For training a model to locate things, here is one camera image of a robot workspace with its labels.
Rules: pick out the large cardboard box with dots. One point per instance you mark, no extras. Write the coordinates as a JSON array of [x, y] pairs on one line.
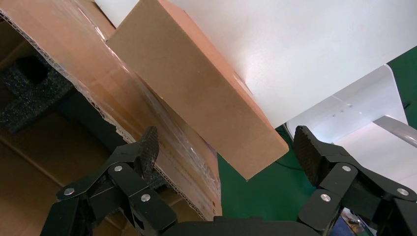
[[97, 71]]

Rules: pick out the grey metal bar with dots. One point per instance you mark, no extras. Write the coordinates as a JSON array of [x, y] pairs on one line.
[[397, 128]]

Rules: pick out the white table leg frame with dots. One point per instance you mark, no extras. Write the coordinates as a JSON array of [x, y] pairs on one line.
[[365, 97]]

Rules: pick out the small cardboard box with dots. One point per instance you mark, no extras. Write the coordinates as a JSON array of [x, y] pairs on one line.
[[195, 81]]

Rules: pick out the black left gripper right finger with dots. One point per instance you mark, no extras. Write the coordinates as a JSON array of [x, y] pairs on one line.
[[342, 176]]

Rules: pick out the black foam insert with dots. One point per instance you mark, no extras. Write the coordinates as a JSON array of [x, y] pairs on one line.
[[162, 180], [29, 97]]

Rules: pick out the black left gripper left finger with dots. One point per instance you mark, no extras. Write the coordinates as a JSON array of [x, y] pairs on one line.
[[130, 182]]

